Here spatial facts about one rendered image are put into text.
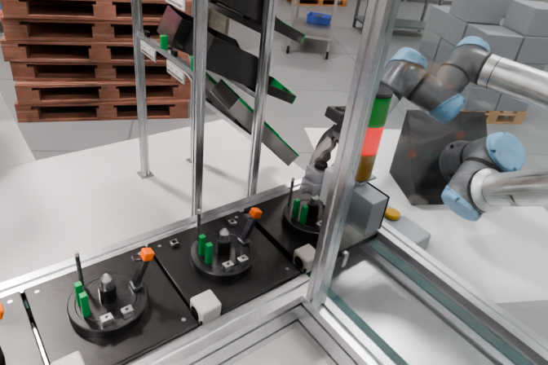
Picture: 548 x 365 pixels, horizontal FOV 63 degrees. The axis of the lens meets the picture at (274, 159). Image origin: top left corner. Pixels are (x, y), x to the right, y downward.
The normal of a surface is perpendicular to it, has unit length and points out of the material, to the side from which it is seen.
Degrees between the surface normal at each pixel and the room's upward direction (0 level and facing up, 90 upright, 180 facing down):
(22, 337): 0
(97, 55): 90
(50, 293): 0
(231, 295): 0
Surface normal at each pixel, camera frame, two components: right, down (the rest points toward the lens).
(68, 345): 0.11, -0.85
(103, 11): 0.31, 0.53
